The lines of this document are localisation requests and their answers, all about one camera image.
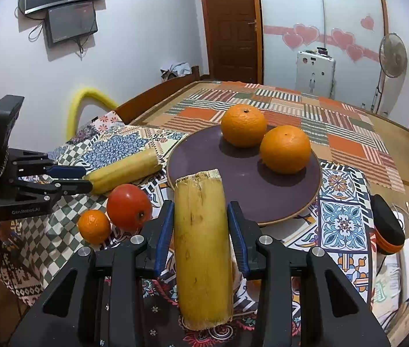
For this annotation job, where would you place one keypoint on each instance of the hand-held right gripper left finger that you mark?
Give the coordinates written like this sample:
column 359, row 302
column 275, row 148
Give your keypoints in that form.
column 164, row 236

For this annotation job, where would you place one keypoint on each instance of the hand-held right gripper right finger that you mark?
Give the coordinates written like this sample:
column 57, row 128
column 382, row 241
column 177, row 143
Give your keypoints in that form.
column 237, row 236

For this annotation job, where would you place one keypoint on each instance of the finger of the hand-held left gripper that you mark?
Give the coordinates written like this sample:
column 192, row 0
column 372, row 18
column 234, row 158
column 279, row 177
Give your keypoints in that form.
column 76, row 187
column 65, row 171

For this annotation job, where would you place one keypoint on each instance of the yellow banana with cut ends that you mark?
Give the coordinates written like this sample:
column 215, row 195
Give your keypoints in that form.
column 201, row 245
column 125, row 171

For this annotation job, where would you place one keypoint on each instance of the purple round plate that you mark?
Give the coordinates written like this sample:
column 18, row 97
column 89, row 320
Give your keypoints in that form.
column 240, row 184

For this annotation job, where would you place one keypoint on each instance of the small tangerine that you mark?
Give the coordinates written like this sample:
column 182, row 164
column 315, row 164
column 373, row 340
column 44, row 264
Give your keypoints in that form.
column 94, row 227

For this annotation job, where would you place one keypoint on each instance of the red tomato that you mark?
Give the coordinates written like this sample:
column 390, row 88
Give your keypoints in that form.
column 128, row 206

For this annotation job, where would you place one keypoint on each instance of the yellow foam tube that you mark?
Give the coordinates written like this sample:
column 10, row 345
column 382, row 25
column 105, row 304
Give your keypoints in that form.
column 76, row 104

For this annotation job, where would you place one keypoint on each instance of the large orange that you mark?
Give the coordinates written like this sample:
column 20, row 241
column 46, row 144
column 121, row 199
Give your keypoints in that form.
column 244, row 124
column 285, row 148

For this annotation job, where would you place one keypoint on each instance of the colourful tile-pattern blanket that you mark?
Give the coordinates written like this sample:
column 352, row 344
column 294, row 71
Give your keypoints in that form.
column 341, row 217

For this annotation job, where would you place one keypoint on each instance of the wooden bed headboard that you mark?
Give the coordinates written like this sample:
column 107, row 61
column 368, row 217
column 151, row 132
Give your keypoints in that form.
column 154, row 95

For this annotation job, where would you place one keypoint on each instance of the striped patchwork cloth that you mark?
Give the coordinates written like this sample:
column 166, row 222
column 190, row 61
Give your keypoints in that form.
column 334, row 126

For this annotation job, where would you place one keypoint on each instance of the pile of clothes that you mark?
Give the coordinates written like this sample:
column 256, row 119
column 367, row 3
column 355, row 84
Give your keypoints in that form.
column 175, row 70

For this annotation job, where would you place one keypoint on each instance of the black and orange case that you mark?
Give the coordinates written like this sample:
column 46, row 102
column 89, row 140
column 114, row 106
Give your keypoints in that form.
column 388, row 224

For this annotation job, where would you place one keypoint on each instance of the white standing appliance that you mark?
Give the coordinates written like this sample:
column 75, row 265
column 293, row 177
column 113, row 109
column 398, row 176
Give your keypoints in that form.
column 314, row 72

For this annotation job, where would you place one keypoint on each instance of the brown wooden door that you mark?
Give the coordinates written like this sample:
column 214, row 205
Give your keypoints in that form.
column 231, row 25

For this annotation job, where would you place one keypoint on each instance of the pink heart stickers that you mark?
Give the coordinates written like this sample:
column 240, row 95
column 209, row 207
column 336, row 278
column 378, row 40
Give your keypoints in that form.
column 307, row 34

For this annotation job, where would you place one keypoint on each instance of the small black wall monitor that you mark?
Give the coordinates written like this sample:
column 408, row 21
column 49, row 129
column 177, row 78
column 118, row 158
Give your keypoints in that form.
column 71, row 23

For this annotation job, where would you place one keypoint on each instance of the white pedestal fan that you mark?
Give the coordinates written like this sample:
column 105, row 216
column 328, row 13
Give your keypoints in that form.
column 392, row 56

